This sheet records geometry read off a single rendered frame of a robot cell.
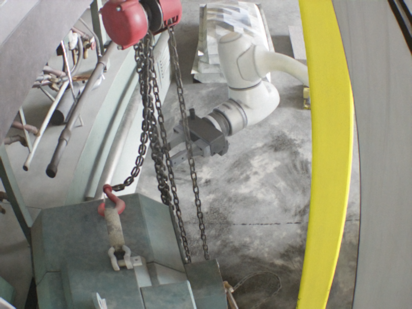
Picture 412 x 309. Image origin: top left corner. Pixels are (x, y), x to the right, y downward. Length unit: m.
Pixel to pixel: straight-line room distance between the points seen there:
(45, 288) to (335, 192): 0.77
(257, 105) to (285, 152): 1.19
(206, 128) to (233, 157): 1.22
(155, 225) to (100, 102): 0.92
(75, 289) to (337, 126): 0.71
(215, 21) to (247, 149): 0.91
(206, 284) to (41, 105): 1.31
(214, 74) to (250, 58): 1.70
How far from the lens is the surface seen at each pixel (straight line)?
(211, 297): 1.48
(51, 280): 1.49
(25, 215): 1.82
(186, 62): 3.64
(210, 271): 1.52
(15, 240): 1.98
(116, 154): 2.33
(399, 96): 0.19
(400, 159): 0.19
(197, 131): 1.74
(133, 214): 1.58
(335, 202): 1.34
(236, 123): 1.77
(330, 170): 1.27
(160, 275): 1.45
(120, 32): 1.33
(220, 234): 2.63
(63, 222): 1.61
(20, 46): 1.74
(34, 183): 2.15
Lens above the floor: 1.96
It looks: 41 degrees down
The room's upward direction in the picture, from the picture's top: 9 degrees counter-clockwise
